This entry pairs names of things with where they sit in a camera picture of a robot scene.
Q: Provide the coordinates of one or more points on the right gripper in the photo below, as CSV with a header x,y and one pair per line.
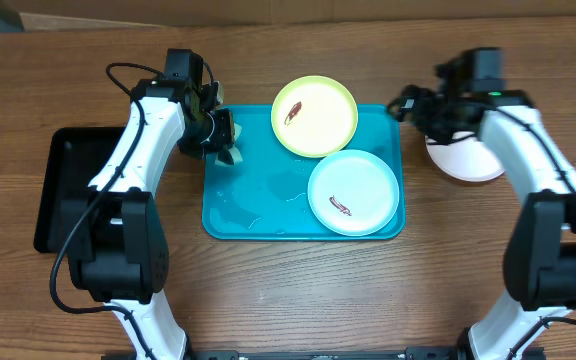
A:
x,y
425,100

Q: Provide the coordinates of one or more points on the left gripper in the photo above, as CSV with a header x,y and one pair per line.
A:
x,y
222,140

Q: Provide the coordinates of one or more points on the green sponge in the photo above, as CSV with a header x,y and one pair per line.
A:
x,y
231,155

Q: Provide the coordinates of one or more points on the white plate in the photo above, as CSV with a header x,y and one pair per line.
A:
x,y
466,159

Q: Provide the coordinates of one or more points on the yellow-green plate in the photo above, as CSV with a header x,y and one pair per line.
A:
x,y
314,116

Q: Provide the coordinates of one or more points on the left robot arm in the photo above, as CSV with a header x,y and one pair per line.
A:
x,y
115,257

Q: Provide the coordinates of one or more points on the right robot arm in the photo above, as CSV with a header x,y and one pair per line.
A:
x,y
539,264

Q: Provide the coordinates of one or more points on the teal plastic tray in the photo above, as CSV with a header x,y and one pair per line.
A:
x,y
264,198

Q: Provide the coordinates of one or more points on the light blue plate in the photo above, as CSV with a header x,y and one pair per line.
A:
x,y
354,193

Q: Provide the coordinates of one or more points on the black rectangular bin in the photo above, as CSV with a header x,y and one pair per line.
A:
x,y
76,156

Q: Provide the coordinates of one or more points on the cardboard strip at back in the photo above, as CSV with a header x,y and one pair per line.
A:
x,y
263,12

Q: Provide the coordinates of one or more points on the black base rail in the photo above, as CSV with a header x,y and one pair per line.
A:
x,y
410,353

